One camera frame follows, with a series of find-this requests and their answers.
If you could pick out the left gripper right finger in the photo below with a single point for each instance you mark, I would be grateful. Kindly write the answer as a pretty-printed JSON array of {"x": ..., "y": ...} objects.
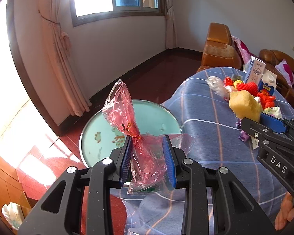
[{"x": 170, "y": 159}]

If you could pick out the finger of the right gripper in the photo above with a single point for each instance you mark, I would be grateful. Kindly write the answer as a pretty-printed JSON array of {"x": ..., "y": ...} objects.
[{"x": 276, "y": 124}]

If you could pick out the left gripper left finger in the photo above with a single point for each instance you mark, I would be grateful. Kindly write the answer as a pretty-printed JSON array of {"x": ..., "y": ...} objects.
[{"x": 125, "y": 159}]

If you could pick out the pink transparent plastic bag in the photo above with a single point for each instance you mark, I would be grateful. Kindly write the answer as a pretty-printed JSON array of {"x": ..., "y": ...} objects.
[{"x": 148, "y": 166}]

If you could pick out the red foam fruit net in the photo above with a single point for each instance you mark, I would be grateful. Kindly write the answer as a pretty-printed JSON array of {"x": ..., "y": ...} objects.
[{"x": 266, "y": 100}]

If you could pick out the yellow sponge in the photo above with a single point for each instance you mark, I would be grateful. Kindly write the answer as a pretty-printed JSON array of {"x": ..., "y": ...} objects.
[{"x": 244, "y": 105}]

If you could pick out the clear plastic bag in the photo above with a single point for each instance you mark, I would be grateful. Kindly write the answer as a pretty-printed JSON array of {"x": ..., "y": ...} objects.
[{"x": 217, "y": 86}]

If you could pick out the purple snack wrapper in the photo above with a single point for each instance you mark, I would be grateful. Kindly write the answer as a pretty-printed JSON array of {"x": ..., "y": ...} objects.
[{"x": 243, "y": 136}]

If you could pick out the right hand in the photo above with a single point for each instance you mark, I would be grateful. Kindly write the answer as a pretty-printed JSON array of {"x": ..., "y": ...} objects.
[{"x": 286, "y": 212}]

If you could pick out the teal enamel basin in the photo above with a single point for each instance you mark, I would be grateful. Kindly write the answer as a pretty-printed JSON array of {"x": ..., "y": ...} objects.
[{"x": 98, "y": 138}]

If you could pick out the blue white milk carton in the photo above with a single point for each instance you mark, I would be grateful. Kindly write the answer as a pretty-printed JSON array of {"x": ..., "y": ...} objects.
[{"x": 267, "y": 84}]

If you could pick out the pink floral pillow on sofa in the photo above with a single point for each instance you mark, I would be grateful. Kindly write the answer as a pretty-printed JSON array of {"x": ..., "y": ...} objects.
[{"x": 284, "y": 69}]

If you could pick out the blue plaid tablecloth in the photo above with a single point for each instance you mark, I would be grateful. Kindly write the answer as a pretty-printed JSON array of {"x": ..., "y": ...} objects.
[{"x": 206, "y": 117}]

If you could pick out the tall white carton box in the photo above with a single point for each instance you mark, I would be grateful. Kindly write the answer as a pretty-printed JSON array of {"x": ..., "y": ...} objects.
[{"x": 254, "y": 71}]

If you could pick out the brown leather sofa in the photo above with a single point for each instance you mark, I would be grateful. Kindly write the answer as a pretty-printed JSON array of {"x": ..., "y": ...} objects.
[{"x": 272, "y": 58}]

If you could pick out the pink floral pillow on armchair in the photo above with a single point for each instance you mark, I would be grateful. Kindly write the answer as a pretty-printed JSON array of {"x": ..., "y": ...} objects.
[{"x": 243, "y": 49}]

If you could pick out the orange leather armchair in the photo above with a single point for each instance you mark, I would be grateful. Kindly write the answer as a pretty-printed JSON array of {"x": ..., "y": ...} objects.
[{"x": 219, "y": 49}]

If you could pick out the cardboard box with tissue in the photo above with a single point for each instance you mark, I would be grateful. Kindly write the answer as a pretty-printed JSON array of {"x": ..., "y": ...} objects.
[{"x": 16, "y": 210}]

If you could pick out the right pink curtain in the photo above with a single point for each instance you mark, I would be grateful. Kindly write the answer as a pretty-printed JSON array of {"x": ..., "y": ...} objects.
[{"x": 171, "y": 33}]

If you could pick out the pink curtain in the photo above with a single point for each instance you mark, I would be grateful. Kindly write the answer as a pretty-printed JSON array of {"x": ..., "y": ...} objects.
[
  {"x": 171, "y": 33},
  {"x": 58, "y": 48}
]

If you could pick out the left pink curtain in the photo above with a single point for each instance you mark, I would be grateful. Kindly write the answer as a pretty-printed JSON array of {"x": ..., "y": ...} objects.
[{"x": 58, "y": 48}]

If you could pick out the window with dark frame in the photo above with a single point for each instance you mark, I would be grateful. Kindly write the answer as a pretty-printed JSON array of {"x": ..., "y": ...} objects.
[{"x": 115, "y": 0}]

